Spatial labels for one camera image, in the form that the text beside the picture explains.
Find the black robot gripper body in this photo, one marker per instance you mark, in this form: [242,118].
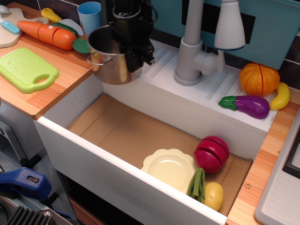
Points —
[134,24]

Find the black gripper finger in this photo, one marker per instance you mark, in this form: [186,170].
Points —
[133,60]
[124,47]

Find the stainless steel pot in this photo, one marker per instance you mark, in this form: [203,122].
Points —
[106,60]

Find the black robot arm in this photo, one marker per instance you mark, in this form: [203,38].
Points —
[133,3]

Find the white toy sink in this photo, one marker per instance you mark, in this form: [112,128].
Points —
[191,109]

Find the blue plastic cup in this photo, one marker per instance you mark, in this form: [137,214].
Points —
[90,15]

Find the grey toy faucet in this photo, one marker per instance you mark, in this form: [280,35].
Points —
[193,62]

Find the orange wooden toy carrot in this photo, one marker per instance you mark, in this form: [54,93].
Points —
[53,35]

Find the green toy cucumber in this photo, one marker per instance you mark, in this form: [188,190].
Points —
[60,25]

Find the brown cardboard sheet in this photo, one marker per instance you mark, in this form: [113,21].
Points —
[132,136]

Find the white faucet spray head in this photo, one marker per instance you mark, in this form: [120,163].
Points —
[229,34]

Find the green plastic cutting board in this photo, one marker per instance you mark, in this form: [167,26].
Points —
[27,71]

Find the cream scalloped plate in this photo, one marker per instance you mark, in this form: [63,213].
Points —
[173,167]

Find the red wooden toy onion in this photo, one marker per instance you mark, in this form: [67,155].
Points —
[211,154]

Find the orange toy pumpkin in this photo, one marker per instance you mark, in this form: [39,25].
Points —
[259,80]

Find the purple toy eggplant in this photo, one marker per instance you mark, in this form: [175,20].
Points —
[254,106]

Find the green felt leaves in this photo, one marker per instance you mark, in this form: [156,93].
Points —
[196,188]

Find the yellow toy banana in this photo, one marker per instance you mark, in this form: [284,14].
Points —
[283,97]

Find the yellow toy potato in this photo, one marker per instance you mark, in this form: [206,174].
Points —
[214,196]

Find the blue clamp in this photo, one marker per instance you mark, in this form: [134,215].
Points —
[26,182]

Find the black finned metal block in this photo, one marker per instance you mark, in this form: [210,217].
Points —
[25,216]

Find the white toy stove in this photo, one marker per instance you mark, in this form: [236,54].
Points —
[280,201]

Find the yellow handled toy knife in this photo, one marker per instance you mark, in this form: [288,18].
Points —
[49,14]

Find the blue handled toy knife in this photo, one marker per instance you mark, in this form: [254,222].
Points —
[5,23]

